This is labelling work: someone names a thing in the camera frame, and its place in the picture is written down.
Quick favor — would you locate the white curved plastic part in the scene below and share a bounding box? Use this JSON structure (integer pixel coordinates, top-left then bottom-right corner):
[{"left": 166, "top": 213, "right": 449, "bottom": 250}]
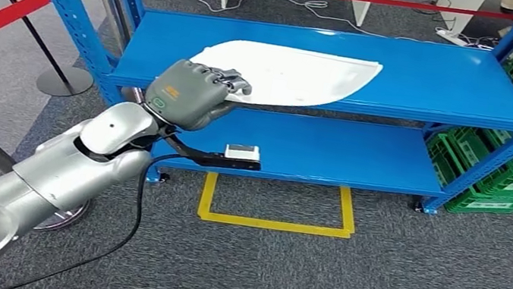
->
[{"left": 184, "top": 32, "right": 385, "bottom": 124}]

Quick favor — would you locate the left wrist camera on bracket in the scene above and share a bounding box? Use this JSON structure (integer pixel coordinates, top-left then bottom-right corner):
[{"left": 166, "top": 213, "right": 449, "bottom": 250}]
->
[{"left": 165, "top": 132, "right": 266, "bottom": 176}]

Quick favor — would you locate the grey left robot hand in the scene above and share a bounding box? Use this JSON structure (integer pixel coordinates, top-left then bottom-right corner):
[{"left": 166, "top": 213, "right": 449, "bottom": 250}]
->
[{"left": 140, "top": 54, "right": 256, "bottom": 140}]

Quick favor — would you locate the white power strip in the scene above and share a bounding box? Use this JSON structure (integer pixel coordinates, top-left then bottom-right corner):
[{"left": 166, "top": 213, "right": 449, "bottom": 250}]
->
[{"left": 434, "top": 27, "right": 473, "bottom": 49}]

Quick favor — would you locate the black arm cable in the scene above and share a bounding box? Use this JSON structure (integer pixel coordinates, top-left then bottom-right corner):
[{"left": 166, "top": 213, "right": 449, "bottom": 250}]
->
[{"left": 0, "top": 128, "right": 195, "bottom": 289}]

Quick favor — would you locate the blue metal shelf rack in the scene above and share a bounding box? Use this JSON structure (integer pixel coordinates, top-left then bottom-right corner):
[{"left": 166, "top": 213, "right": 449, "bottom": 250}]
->
[{"left": 0, "top": 0, "right": 513, "bottom": 239}]

